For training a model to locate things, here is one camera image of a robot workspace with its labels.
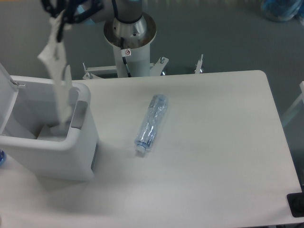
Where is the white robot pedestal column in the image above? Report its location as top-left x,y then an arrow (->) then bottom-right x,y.
113,44 -> 151,78

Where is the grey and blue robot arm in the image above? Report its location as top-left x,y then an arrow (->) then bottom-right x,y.
41,0 -> 156,49

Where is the white metal base frame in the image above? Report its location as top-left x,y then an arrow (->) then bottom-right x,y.
82,54 -> 205,80

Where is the white plastic packaging bag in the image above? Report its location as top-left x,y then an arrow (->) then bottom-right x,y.
38,12 -> 72,130

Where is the black cable on pedestal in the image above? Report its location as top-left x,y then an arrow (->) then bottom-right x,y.
120,37 -> 132,78

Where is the crushed clear plastic bottle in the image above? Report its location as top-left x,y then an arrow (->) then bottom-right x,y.
134,94 -> 168,157

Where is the blue bottle cap at left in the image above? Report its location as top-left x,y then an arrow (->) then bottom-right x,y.
0,149 -> 6,166

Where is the white frame at right edge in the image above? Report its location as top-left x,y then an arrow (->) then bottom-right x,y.
281,81 -> 304,127

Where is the blue plastic bag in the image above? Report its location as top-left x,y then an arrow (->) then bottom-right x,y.
260,0 -> 304,22

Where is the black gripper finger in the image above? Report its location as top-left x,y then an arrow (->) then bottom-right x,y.
56,0 -> 104,42
40,0 -> 63,17

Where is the white open trash can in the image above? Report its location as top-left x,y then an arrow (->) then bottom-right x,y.
0,67 -> 99,181

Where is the black device at table edge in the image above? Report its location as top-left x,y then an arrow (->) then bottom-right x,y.
287,192 -> 304,218

